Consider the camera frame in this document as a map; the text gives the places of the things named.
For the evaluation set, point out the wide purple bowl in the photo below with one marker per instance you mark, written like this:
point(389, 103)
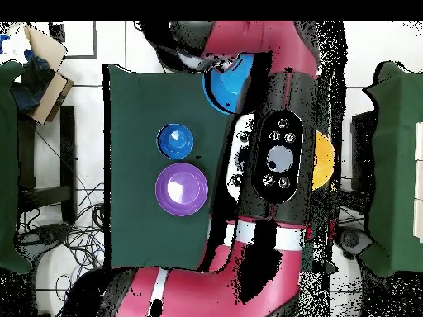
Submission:
point(181, 190)

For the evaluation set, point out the small dark blue bowl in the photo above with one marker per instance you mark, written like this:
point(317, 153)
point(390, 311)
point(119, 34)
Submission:
point(175, 141)

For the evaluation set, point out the large blue bowl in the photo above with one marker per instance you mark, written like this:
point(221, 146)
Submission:
point(228, 86)

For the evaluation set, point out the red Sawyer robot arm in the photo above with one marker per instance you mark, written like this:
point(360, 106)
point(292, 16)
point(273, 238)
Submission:
point(271, 43)

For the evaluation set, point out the dark green tablecloth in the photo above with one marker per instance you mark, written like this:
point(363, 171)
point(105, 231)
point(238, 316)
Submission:
point(148, 99)

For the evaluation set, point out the yellow bowl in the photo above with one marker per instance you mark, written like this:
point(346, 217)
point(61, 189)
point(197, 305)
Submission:
point(322, 161)

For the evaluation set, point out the black chair base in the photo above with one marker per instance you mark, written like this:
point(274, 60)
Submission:
point(43, 236)
point(353, 239)

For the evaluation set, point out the cardboard box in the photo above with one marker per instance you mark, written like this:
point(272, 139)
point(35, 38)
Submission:
point(49, 99)

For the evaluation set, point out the green covered table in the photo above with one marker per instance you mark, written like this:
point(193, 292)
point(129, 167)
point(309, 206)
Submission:
point(6, 165)
point(396, 165)

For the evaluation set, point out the blue cloth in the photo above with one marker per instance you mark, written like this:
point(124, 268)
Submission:
point(31, 86)

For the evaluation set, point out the white boxes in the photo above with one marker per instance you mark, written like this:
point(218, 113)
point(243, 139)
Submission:
point(419, 181)

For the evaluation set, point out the black stool frame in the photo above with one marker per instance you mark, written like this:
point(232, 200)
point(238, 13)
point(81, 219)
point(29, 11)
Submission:
point(67, 148)

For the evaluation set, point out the black chair frame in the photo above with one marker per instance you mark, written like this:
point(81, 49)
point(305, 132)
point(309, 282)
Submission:
point(362, 148)

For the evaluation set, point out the thin black frame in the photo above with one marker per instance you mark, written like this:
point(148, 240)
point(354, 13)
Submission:
point(95, 43)

